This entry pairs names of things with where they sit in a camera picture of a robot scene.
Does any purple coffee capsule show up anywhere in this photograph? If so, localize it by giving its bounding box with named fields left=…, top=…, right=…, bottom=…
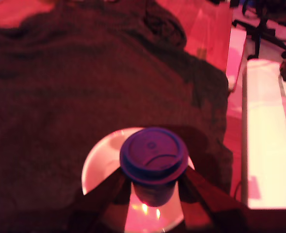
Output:
left=119, top=127, right=189, bottom=207

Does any starry night print mug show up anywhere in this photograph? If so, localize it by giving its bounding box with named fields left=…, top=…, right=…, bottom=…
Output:
left=81, top=127, right=196, bottom=233

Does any white desk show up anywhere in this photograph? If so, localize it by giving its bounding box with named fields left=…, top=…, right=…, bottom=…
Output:
left=244, top=59, right=286, bottom=210

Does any dark table cloth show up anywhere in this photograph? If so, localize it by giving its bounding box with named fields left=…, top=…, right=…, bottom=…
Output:
left=0, top=0, right=234, bottom=233

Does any black office chair base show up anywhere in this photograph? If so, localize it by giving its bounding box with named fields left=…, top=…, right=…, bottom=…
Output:
left=231, top=0, right=286, bottom=60

